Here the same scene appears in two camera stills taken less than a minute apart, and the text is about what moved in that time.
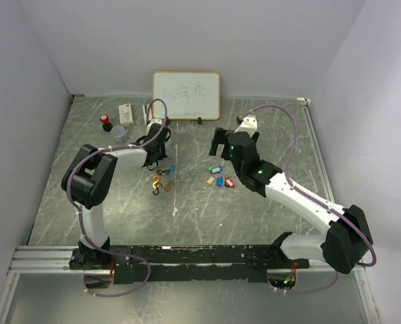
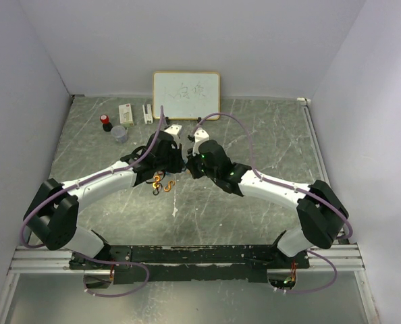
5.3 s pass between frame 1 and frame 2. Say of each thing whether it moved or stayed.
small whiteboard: stayed
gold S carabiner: stayed
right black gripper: moved
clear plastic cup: stayed
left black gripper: moved
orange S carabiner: stayed
